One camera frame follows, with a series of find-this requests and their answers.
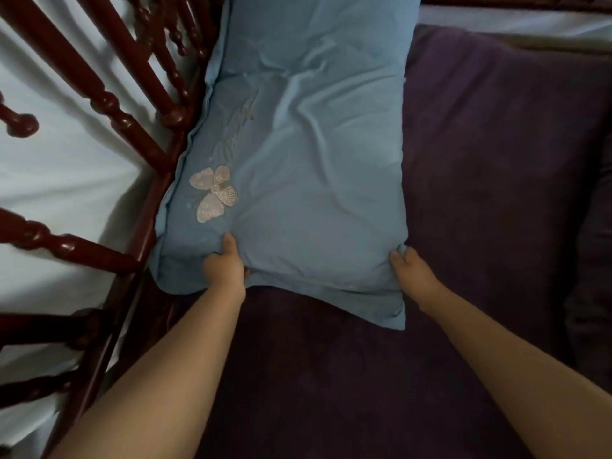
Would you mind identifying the person's left hand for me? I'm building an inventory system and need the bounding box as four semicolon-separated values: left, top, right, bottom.
203;232;247;292

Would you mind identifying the person's right hand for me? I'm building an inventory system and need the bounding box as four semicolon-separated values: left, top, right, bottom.
390;247;448;307

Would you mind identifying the purple plush bed sheet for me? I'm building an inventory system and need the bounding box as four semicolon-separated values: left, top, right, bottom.
167;23;612;459

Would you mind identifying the red wooden bed frame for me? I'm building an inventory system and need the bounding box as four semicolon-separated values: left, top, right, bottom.
0;0;612;459

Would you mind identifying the blue butterfly pillow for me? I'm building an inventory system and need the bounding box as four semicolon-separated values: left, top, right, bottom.
149;0;424;332

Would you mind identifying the pale mosquito net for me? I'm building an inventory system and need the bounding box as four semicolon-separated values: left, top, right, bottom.
0;0;612;455

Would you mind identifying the person's left forearm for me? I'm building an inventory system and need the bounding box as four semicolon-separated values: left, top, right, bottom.
47;281;247;459

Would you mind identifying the person's right forearm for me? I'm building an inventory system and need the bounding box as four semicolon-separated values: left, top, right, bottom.
418;286;612;459

